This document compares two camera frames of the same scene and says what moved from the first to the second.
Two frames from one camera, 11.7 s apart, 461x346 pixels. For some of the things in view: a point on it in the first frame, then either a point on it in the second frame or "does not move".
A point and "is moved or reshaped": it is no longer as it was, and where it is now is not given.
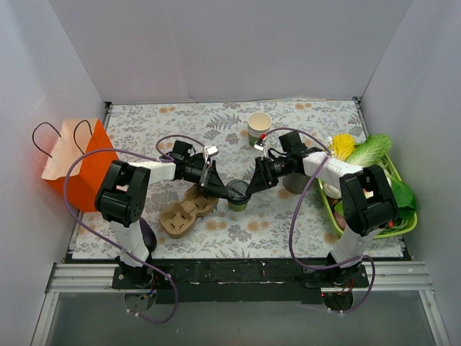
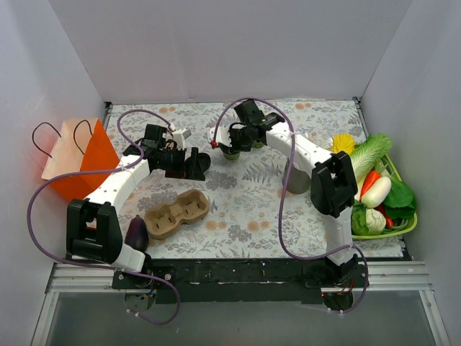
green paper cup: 238,207 -> 232,156
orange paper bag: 83,179 does not move
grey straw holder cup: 295,182 does not move
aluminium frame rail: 384,276 does not move
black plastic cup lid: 237,193 is moved or reshaped
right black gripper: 261,173 -> 233,138
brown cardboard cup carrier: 178,218 is moved or reshaped
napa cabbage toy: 370,151 does not move
